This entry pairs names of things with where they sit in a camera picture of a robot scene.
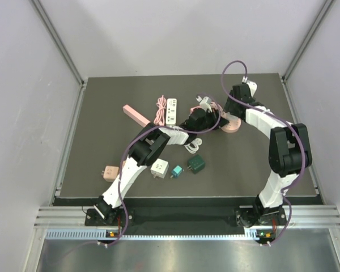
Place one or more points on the white power strip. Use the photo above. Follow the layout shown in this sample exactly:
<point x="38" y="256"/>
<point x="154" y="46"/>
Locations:
<point x="171" y="112"/>

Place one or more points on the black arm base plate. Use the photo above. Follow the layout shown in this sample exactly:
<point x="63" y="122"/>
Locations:
<point x="228" y="215"/>

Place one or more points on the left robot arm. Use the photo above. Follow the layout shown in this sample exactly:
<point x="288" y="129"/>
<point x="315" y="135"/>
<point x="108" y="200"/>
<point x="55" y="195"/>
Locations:
<point x="147" y="147"/>

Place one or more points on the pink round socket base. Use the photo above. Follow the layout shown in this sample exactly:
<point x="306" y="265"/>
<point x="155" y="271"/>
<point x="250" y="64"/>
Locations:
<point x="233" y="124"/>

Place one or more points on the pink cube socket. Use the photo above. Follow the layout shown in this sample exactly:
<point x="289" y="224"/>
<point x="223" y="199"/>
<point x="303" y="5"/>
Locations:
<point x="193" y="109"/>

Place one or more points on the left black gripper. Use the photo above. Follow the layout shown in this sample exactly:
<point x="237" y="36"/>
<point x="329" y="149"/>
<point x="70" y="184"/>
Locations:
<point x="215" y="117"/>

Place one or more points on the aluminium frame rail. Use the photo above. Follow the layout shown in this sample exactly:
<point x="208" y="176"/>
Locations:
<point x="301" y="216"/>

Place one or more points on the green cube adapter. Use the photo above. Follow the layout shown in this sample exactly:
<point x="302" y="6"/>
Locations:
<point x="196" y="164"/>

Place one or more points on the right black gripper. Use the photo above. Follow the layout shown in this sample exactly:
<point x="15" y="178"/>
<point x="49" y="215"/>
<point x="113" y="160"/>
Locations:
<point x="228" y="106"/>

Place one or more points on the white slotted cable duct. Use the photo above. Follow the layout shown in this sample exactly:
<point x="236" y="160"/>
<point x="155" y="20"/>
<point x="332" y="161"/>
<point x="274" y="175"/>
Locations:
<point x="109" y="235"/>

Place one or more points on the white cube adapter plug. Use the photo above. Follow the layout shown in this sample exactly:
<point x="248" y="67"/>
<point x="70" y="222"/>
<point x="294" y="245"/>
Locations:
<point x="159" y="168"/>

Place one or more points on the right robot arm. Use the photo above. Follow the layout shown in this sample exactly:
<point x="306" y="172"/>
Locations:
<point x="289" y="153"/>

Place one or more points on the teal charger plug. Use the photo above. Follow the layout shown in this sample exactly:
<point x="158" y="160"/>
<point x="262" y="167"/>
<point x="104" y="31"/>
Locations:
<point x="176" y="172"/>

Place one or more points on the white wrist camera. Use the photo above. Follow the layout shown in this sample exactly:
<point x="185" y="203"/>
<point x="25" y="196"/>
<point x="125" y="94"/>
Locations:
<point x="205" y="103"/>
<point x="252" y="85"/>

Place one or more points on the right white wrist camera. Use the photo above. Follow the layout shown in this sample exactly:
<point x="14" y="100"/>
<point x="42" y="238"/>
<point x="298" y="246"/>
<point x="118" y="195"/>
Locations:
<point x="252" y="85"/>

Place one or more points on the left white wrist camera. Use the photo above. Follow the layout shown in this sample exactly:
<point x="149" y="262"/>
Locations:
<point x="205" y="103"/>

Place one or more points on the pink deer cube adapter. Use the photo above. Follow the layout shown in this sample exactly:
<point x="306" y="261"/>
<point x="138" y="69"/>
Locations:
<point x="110" y="173"/>

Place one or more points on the pink power strip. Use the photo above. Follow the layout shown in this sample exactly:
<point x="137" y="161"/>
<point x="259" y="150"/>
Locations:
<point x="135" y="116"/>

